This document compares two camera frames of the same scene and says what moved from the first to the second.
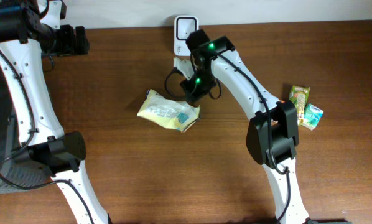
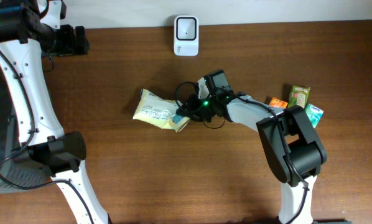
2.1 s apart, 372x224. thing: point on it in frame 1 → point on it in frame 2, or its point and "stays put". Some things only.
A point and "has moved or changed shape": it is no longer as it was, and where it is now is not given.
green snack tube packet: [300, 96] stays put
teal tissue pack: [312, 115] stays put
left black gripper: [72, 47] stays put
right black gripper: [191, 96] → [191, 111]
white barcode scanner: [183, 26] stays put
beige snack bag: [175, 114] has moved or changed shape
